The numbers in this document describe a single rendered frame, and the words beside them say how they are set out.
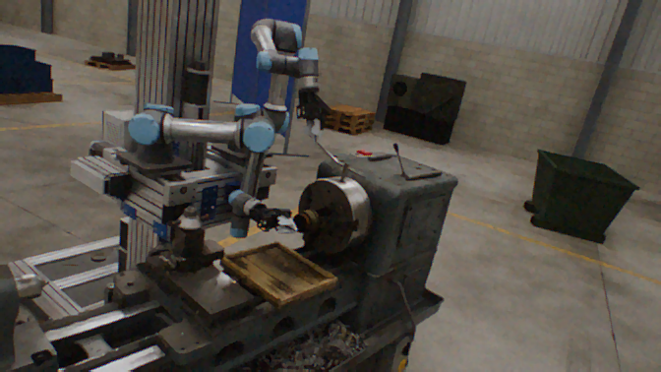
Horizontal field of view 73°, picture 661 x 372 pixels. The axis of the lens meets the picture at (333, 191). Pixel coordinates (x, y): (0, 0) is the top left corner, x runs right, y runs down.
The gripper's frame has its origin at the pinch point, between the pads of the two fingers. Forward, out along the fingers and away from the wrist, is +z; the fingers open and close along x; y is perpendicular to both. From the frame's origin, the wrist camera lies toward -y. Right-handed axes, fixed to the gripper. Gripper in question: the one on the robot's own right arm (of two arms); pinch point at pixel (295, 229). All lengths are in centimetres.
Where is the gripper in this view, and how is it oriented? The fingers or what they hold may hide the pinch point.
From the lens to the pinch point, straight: 169.5
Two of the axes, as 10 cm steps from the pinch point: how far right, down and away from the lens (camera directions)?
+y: -6.6, 1.2, -7.4
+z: 7.3, 3.4, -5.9
